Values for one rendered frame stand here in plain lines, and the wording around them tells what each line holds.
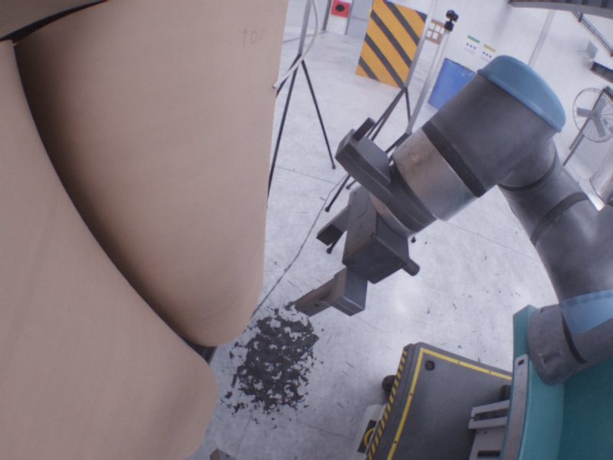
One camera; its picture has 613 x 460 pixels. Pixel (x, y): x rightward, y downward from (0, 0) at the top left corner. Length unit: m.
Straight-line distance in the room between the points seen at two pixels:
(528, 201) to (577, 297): 0.11
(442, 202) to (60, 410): 0.36
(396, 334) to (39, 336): 1.23
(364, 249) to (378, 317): 1.02
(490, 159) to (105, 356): 0.37
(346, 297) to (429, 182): 0.13
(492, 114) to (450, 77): 4.26
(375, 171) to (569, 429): 0.67
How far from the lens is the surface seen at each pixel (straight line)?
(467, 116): 0.22
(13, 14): 0.29
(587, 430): 0.69
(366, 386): 1.14
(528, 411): 0.59
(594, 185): 0.58
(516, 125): 0.23
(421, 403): 0.88
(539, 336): 0.61
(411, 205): 0.24
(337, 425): 1.10
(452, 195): 0.23
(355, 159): 0.23
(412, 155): 0.23
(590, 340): 0.58
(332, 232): 0.39
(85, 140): 0.28
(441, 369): 0.94
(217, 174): 0.33
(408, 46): 4.75
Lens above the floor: 1.06
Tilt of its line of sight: 49 degrees down
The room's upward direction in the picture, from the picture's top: 14 degrees clockwise
